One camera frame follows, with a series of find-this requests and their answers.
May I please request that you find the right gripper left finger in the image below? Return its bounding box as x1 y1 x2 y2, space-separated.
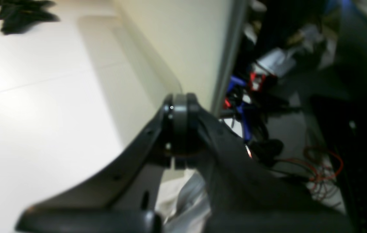
16 94 188 233

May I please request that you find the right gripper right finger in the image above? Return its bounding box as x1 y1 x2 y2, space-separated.
187 93 354 233

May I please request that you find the white t-shirt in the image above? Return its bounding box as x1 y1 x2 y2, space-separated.
155 170 210 233

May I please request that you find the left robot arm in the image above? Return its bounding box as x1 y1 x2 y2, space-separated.
0 0 59 35

